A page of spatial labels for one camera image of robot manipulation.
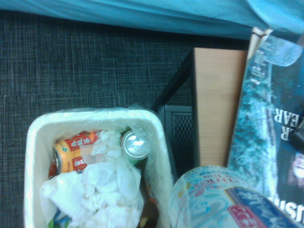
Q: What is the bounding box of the crumpled white tissue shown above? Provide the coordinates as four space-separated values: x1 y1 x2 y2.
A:
39 129 146 228

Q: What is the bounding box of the sofa with light blue cover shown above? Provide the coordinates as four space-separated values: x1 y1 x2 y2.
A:
0 0 304 46

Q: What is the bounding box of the business magazine with wave cover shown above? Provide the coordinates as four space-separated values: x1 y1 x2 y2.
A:
227 26 304 228

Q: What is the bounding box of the wooden coffee table black frame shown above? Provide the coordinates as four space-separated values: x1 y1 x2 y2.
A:
152 47 250 177

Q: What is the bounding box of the orange drink can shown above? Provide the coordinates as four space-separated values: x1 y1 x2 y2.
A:
48 131 102 179

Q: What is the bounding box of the green drink can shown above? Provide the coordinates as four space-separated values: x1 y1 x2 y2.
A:
120 129 151 167

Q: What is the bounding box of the black metal mesh box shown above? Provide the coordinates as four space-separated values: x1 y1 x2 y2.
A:
158 105 194 178

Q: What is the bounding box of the green snack wrapper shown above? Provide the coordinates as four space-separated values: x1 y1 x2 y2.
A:
48 208 71 228

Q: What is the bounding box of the white plastic trash bin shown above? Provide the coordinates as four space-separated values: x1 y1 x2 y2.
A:
23 107 175 228

